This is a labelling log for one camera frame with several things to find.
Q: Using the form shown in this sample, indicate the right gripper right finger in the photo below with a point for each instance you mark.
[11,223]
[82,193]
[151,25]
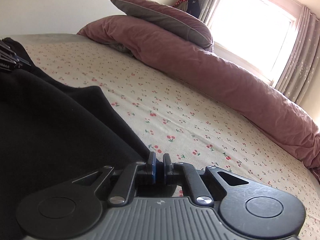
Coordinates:
[173,172]

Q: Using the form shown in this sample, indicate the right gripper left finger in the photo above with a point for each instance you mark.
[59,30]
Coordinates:
[147,172]

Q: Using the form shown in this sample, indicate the black pants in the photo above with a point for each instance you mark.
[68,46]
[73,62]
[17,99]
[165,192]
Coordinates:
[69,164]

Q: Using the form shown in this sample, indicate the grey mattress cover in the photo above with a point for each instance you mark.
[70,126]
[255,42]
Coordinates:
[46,38]

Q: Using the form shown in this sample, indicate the cherry print bed sheet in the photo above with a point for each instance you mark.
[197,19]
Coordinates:
[172,118]

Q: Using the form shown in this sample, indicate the pink duvet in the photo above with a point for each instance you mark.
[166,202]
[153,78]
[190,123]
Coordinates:
[280,119]

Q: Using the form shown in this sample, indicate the grey pink pillow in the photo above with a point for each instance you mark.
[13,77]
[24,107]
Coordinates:
[169,18]

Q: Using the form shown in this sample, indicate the beige curtain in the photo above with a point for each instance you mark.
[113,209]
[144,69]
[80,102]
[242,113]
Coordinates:
[303,60]

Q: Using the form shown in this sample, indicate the hanging clothes in corner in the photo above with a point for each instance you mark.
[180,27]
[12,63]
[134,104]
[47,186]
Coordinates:
[191,7]

